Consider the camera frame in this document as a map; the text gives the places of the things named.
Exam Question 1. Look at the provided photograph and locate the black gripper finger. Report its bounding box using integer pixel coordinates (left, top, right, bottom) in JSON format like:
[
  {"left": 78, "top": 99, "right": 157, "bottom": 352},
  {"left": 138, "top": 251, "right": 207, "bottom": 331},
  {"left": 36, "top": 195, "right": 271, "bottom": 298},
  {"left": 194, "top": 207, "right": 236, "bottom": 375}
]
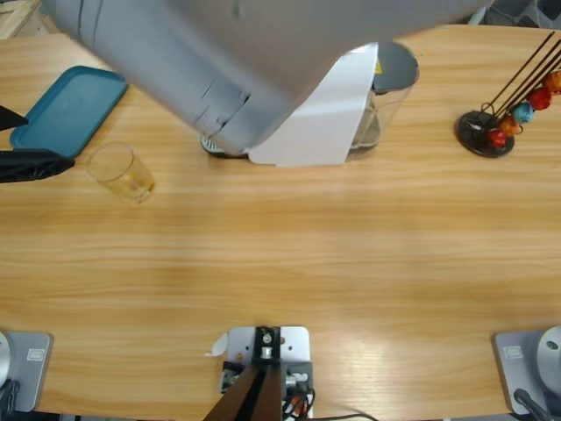
[
  {"left": 0, "top": 148, "right": 76, "bottom": 185},
  {"left": 0, "top": 103, "right": 29, "bottom": 132}
]

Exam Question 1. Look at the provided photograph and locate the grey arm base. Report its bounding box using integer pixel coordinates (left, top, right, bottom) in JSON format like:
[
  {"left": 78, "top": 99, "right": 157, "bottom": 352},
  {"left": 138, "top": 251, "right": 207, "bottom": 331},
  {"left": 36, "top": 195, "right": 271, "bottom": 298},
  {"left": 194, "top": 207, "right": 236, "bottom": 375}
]
[
  {"left": 0, "top": 331, "right": 54, "bottom": 413},
  {"left": 493, "top": 325, "right": 561, "bottom": 416}
]

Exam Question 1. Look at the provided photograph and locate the white capsule coffee machine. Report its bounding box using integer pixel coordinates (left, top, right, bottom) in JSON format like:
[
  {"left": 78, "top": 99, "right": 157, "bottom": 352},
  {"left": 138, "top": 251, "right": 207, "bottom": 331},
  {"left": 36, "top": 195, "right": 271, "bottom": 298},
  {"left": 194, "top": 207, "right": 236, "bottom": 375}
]
[{"left": 247, "top": 41, "right": 380, "bottom": 168}]

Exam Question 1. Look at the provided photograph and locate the blue coffee capsule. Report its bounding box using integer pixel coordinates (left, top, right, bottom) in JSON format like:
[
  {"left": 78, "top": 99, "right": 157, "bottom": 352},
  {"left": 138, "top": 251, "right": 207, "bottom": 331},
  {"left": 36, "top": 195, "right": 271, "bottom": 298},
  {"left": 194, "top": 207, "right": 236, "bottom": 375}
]
[{"left": 512, "top": 101, "right": 536, "bottom": 124}]

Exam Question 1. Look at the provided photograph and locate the teal plastic tray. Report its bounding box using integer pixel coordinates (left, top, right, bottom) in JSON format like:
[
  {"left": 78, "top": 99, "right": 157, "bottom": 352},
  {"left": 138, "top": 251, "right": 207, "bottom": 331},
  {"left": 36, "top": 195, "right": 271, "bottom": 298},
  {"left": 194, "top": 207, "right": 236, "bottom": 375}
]
[{"left": 8, "top": 65, "right": 130, "bottom": 162}]

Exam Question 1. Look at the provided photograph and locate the wooden pallet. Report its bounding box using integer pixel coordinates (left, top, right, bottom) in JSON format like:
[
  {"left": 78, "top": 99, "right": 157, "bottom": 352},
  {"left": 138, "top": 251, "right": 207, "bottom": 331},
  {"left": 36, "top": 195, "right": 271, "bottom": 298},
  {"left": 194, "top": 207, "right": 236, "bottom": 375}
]
[{"left": 0, "top": 0, "right": 58, "bottom": 40}]

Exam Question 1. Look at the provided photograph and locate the clear drinking glass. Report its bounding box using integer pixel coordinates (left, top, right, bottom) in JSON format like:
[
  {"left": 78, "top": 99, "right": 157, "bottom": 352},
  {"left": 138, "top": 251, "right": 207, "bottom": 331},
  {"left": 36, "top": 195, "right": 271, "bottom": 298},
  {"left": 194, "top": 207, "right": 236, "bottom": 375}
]
[{"left": 85, "top": 140, "right": 157, "bottom": 205}]

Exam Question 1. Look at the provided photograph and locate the drip tray with metal grille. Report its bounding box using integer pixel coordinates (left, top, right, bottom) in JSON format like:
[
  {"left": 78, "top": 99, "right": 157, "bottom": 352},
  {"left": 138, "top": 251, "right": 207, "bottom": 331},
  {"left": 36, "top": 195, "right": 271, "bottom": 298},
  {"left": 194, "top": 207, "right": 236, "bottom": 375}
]
[{"left": 200, "top": 133, "right": 249, "bottom": 160}]

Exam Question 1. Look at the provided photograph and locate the white paper tag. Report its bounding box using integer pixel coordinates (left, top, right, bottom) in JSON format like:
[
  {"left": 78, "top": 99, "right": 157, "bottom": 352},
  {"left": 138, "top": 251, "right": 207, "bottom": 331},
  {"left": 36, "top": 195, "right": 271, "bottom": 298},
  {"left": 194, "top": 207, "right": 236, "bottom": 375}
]
[{"left": 203, "top": 332, "right": 230, "bottom": 357}]

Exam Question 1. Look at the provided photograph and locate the clear water tank dark lid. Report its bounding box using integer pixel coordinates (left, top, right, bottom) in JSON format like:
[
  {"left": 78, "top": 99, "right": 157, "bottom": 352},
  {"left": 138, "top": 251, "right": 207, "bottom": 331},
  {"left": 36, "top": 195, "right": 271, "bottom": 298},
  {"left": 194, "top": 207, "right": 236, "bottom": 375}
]
[{"left": 354, "top": 41, "right": 421, "bottom": 153}]

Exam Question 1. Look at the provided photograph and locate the black capsule holder with rods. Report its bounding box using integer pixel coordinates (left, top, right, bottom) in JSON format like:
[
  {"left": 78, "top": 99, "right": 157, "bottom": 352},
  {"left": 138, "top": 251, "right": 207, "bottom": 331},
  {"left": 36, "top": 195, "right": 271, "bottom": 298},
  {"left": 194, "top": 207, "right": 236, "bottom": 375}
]
[{"left": 454, "top": 30, "right": 561, "bottom": 158}]

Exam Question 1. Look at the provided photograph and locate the black base cable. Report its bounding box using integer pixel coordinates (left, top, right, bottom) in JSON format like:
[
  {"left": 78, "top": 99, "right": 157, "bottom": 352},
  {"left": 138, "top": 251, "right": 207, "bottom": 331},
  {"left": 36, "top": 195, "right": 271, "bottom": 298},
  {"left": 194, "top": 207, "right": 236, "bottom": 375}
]
[
  {"left": 513, "top": 388, "right": 556, "bottom": 421},
  {"left": 0, "top": 379, "right": 21, "bottom": 413}
]

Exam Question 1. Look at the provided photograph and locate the dark camera mount post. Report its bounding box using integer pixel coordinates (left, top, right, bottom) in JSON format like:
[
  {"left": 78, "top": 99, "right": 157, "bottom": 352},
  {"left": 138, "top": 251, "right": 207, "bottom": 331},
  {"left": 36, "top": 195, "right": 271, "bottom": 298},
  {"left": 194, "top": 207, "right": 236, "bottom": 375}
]
[{"left": 203, "top": 325, "right": 284, "bottom": 421}]

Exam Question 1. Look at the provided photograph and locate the black cable at mount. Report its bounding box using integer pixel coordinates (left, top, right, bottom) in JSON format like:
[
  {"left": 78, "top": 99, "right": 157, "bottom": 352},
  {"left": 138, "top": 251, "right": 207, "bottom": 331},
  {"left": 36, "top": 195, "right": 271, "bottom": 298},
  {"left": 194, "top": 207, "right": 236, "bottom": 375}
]
[{"left": 280, "top": 388, "right": 378, "bottom": 421}]

